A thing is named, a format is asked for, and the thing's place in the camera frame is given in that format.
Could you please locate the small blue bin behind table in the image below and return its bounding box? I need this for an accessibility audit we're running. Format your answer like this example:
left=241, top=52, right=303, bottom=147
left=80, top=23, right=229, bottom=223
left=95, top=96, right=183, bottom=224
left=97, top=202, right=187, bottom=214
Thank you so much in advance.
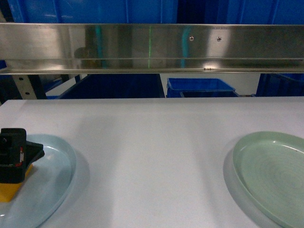
left=167, top=78, right=235, bottom=98

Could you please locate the yellow toy building block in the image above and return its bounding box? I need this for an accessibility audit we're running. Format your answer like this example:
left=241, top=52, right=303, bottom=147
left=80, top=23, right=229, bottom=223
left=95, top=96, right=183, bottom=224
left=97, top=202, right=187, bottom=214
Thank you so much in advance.
left=0, top=164, right=33, bottom=203

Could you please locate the stainless steel shelf rail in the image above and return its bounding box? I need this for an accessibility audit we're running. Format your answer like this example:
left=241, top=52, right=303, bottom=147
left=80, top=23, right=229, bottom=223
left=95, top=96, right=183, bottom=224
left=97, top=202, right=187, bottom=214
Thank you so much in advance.
left=0, top=23, right=304, bottom=75

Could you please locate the light green plate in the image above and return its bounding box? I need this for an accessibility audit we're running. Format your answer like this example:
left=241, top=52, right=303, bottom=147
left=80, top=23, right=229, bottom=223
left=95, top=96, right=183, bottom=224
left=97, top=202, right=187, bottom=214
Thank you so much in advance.
left=232, top=132, right=304, bottom=228

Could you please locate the light blue plate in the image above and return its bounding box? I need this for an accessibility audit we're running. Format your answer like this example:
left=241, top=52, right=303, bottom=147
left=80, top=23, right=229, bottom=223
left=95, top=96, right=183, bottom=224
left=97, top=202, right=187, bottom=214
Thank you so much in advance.
left=0, top=134, right=76, bottom=228

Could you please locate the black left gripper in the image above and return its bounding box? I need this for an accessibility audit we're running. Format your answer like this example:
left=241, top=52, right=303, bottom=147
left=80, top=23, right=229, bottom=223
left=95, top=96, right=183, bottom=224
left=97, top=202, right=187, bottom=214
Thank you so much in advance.
left=0, top=128, right=45, bottom=184

